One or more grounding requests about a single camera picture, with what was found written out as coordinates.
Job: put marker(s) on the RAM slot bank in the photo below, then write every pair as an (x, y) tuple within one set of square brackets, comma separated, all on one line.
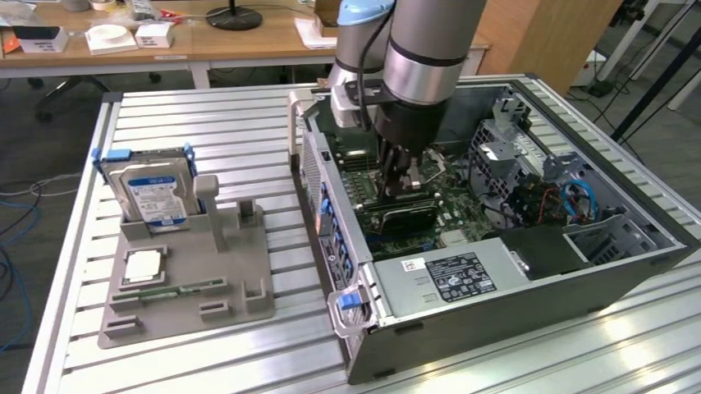
[(358, 159)]

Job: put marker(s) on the hard disk in blue caddy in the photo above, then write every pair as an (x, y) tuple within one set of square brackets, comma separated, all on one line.
[(156, 199)]

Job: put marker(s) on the metal socket cover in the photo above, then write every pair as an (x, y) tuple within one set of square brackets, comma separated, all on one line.
[(434, 168)]

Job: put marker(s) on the installed RAM stick white label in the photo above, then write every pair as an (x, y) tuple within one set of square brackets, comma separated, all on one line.
[(425, 200)]

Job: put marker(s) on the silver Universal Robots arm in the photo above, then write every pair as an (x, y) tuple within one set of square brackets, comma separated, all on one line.
[(428, 49)]

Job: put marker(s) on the green graphics card black fan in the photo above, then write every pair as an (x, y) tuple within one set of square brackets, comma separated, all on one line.
[(408, 223)]

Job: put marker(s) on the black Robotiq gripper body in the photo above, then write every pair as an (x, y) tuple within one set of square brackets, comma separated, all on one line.
[(408, 127)]

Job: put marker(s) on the black stand pole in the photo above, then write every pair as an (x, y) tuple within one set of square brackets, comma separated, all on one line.
[(652, 82)]

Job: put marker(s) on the open black PC case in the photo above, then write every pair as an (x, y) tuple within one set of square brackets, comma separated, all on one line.
[(493, 328)]

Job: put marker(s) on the black lamp base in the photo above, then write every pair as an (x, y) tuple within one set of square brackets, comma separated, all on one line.
[(234, 19)]

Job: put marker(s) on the white box black top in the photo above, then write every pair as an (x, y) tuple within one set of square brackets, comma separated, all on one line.
[(44, 41)]

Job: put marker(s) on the stack of papers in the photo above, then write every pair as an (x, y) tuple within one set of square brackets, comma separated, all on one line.
[(315, 35)]

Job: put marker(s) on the perforated metal drive cage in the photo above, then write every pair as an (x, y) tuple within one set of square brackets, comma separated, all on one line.
[(506, 152)]

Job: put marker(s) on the grey disk bay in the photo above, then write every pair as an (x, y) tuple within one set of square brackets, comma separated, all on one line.
[(608, 242)]

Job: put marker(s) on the blue case latch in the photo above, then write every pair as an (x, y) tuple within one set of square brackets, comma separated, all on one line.
[(350, 301)]

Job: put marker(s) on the office chair base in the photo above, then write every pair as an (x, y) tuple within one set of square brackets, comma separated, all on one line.
[(52, 98)]

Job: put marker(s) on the grey power supply unit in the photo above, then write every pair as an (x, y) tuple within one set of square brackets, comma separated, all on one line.
[(400, 287)]

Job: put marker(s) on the green motherboard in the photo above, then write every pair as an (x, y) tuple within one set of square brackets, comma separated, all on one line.
[(460, 209)]

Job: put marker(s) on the green RAM stick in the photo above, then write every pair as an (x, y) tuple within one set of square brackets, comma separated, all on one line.
[(170, 292)]

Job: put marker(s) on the white round holder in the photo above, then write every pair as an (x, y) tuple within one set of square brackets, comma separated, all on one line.
[(110, 39)]

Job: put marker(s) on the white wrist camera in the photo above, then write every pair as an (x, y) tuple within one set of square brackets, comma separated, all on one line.
[(345, 106)]

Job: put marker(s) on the silver chipset heatsink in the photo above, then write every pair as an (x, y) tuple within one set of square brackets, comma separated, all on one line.
[(456, 238)]

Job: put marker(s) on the grey parts rack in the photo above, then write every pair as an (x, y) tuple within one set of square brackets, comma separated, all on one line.
[(191, 283)]

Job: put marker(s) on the wooden desk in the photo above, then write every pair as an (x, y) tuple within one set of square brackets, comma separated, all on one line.
[(76, 59)]

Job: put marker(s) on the small white labelled box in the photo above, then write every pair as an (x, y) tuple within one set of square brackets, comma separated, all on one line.
[(154, 37)]

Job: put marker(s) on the silver CPU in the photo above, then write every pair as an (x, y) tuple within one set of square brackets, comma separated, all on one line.
[(142, 266)]

